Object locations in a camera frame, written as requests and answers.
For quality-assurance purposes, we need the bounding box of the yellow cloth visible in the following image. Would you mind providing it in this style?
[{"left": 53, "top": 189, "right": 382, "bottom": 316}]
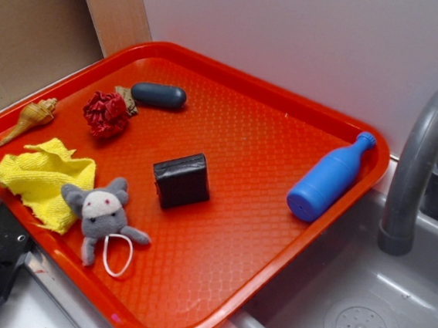
[{"left": 0, "top": 138, "right": 96, "bottom": 235}]

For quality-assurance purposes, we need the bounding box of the grey plush mouse toy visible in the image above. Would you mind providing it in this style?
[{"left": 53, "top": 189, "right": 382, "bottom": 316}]
[{"left": 60, "top": 177, "right": 151, "bottom": 278}]

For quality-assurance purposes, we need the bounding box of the grey plastic sink basin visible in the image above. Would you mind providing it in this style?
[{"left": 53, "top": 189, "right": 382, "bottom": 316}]
[{"left": 232, "top": 191, "right": 438, "bottom": 328}]

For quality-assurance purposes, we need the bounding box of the light wooden board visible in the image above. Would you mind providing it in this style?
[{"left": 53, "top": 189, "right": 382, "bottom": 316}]
[{"left": 86, "top": 0, "right": 152, "bottom": 57}]

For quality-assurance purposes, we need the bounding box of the grey plastic faucet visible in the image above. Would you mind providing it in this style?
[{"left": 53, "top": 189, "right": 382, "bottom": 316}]
[{"left": 378, "top": 90, "right": 438, "bottom": 256}]

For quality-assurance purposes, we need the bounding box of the red crumpled fabric flower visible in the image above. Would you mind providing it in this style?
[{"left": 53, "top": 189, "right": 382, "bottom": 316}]
[{"left": 83, "top": 86, "right": 138, "bottom": 139}]

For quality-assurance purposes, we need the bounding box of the dark blue-grey capsule case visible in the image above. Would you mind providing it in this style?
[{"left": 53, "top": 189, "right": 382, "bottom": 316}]
[{"left": 130, "top": 82, "right": 187, "bottom": 110}]

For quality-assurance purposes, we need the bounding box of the blue plastic bottle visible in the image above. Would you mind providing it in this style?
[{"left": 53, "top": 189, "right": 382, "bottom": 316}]
[{"left": 286, "top": 132, "right": 375, "bottom": 222}]

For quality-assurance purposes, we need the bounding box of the tan spiral seashell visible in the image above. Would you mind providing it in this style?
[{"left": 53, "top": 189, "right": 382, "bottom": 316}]
[{"left": 0, "top": 98, "right": 57, "bottom": 147}]

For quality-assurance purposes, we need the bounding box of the red plastic tray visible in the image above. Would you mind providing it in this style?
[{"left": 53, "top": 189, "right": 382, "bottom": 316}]
[{"left": 0, "top": 42, "right": 389, "bottom": 328}]

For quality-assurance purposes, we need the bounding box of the black box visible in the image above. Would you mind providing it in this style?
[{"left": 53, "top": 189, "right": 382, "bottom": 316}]
[{"left": 153, "top": 153, "right": 210, "bottom": 209}]

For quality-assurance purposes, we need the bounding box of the brown cardboard panel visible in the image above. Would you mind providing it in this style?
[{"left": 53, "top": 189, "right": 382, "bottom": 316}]
[{"left": 0, "top": 0, "right": 103, "bottom": 110}]

